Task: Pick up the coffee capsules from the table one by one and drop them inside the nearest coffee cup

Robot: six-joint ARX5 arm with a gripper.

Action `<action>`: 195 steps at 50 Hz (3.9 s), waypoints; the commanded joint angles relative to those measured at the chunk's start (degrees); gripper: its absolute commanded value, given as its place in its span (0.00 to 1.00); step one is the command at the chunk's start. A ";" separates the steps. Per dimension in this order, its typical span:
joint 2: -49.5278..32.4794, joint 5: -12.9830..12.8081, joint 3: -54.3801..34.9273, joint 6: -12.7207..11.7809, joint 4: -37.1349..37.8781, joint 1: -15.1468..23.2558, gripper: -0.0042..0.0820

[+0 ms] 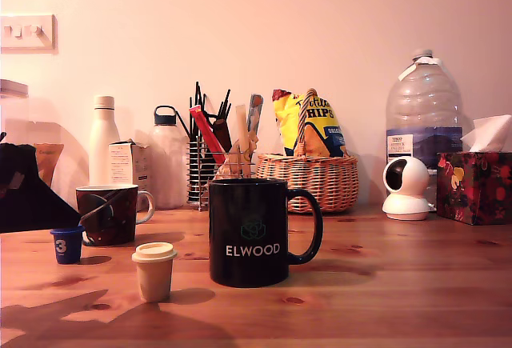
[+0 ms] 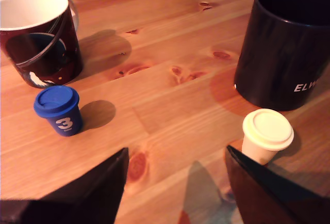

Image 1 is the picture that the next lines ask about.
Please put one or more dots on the clear bottle with dark cap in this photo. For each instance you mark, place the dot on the clear bottle with dark cap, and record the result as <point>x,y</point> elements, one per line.
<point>168,172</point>

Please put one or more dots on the small white round camera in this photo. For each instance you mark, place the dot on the small white round camera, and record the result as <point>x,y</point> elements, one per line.
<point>412,204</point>

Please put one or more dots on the white tissue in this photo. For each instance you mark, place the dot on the white tissue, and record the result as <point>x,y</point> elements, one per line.
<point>490,132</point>

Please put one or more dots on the yellow tortilla chips bag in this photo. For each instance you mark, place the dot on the yellow tortilla chips bag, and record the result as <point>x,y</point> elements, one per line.
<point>324,132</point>

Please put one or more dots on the red sachet stick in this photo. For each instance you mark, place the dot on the red sachet stick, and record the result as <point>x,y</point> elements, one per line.
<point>208,136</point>

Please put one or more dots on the black straw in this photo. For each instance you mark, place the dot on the black straw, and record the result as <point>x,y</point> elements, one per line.
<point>184,126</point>
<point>225,104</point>
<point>197,108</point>

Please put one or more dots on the brown sachet stick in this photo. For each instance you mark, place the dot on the brown sachet stick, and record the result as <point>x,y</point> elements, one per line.
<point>223,136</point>

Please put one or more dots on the cream sachet stick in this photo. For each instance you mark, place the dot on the cream sachet stick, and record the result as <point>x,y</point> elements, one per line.
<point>242,124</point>

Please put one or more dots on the white metal bottle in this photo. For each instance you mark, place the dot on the white metal bottle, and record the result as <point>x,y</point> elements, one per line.
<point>103,144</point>

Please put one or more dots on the cream coffee capsule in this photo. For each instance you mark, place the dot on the cream coffee capsule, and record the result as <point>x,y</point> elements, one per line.
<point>154,272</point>

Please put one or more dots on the white wall switch plate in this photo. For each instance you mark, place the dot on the white wall switch plate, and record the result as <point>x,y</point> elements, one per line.
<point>28,42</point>

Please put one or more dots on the black mug with white lettering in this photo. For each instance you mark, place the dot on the black mug with white lettering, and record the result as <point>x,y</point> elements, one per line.
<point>248,236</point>

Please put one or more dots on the orange paper packet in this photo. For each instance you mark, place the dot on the orange paper packet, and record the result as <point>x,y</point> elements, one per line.
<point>50,160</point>

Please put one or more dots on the white printed carton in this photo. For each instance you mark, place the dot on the white printed carton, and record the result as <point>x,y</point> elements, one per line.
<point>122,164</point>

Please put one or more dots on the large clear water bottle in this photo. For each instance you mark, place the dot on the large clear water bottle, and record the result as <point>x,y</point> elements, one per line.
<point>424,108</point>

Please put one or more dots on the blue coffee capsule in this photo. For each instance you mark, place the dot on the blue coffee capsule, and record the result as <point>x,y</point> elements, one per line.
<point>66,248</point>

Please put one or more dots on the white wall shelf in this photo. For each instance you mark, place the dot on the white wall shelf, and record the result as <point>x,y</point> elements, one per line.
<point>12,88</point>

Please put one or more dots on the blue and orange sachet stick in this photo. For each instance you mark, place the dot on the blue and orange sachet stick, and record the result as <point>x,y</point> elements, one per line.
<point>254,112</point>

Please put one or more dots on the red floral tissue box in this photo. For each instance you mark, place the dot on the red floral tissue box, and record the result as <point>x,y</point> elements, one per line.
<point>476,192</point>

